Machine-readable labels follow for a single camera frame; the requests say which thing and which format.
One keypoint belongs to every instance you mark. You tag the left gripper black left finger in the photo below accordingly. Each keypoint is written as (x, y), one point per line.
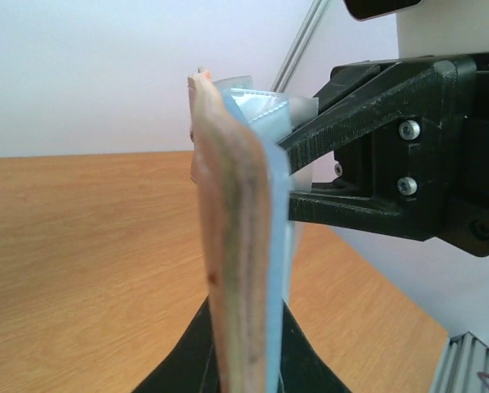
(191, 365)

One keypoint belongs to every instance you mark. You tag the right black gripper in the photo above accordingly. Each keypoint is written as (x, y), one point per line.
(397, 168)

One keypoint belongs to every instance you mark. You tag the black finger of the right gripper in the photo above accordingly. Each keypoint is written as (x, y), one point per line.
(349, 87)

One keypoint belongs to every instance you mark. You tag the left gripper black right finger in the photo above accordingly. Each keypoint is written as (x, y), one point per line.
(301, 369)

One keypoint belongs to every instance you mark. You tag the pink leather card holder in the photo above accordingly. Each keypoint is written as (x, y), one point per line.
(243, 180)

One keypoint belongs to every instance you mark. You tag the right aluminium corner post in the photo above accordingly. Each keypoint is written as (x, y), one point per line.
(300, 43)

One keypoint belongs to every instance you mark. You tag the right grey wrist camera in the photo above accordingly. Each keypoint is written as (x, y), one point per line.
(432, 27)

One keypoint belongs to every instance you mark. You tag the aluminium rail base frame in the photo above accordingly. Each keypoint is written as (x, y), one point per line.
(463, 366)

